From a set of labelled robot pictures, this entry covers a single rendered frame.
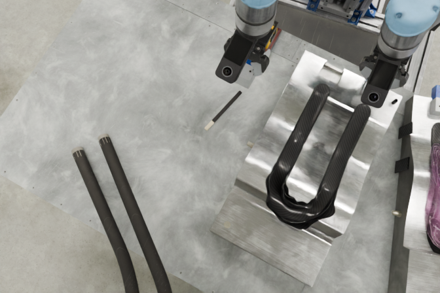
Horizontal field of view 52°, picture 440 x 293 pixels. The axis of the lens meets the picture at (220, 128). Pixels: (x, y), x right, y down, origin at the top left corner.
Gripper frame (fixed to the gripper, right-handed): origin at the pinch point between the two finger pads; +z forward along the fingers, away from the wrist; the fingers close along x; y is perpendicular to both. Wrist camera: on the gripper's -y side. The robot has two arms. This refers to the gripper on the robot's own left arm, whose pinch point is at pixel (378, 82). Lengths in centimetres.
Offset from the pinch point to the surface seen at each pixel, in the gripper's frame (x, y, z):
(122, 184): 42, -48, -4
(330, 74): 11.4, -0.3, 6.7
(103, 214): 42, -56, -5
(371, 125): -3.0, -8.6, 5.1
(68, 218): 90, -81, 72
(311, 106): 11.7, -10.7, 3.3
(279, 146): 13.6, -23.5, -1.3
